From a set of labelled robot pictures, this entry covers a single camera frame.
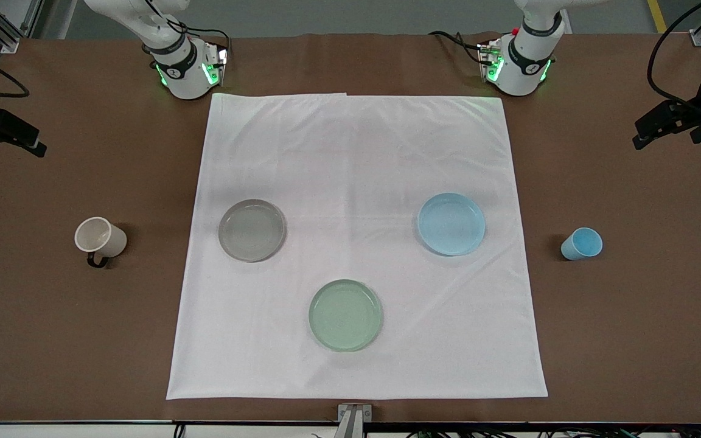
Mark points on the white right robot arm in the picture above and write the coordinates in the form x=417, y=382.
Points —
x=180, y=67

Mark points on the black table edge rail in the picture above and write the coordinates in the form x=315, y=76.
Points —
x=509, y=427

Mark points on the silver table edge bracket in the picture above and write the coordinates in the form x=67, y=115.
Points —
x=355, y=417

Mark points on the blue cup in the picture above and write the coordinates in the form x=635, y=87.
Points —
x=583, y=244

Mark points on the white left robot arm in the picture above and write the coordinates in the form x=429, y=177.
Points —
x=524, y=67

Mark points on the white square cloth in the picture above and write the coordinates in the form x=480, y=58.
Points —
x=356, y=170

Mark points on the gray round plate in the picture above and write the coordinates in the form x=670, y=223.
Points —
x=252, y=230

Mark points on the green round plate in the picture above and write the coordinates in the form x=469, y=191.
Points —
x=345, y=315

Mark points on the blue round plate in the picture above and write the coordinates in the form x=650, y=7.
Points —
x=451, y=224

